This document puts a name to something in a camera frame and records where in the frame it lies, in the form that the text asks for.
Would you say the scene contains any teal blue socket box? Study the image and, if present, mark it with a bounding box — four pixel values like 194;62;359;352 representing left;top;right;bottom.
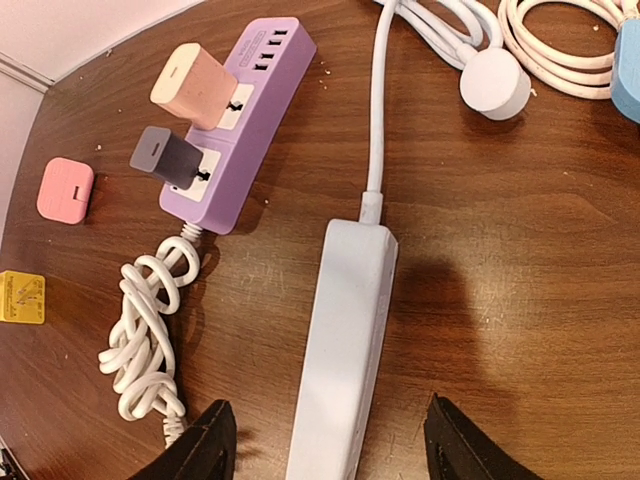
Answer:
610;18;640;123

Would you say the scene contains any light blue power strip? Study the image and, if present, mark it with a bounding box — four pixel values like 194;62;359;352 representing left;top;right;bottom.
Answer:
284;217;400;480

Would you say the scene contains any white coiled strip cable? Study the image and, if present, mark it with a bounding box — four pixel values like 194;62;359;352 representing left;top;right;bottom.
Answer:
98;222;206;449

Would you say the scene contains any purple power strip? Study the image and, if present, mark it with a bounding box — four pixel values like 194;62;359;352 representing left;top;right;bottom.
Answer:
159;17;317;241

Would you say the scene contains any light blue strip cable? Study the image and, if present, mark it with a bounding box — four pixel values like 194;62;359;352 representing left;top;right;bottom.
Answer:
359;0;506;224

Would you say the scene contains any pink flat adapter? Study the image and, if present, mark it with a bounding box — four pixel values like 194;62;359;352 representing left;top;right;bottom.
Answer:
36;157;94;225

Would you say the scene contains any pink charger plug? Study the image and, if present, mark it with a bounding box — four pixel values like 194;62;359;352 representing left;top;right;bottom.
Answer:
150;43;238;130

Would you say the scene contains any white round plug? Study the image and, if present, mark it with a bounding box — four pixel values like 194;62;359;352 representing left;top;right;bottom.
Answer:
459;48;531;121

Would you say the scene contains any grey charger plug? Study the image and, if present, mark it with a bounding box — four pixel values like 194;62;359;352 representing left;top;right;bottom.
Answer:
129;126;204;190

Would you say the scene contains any yellow cube adapter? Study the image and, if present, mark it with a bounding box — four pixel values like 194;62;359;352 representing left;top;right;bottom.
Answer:
1;270;45;325

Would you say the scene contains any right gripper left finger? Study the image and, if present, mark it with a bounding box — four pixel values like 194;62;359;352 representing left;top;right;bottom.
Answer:
131;399;237;480

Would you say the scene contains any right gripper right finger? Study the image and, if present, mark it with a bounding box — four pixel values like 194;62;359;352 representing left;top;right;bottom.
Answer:
424;393;541;480

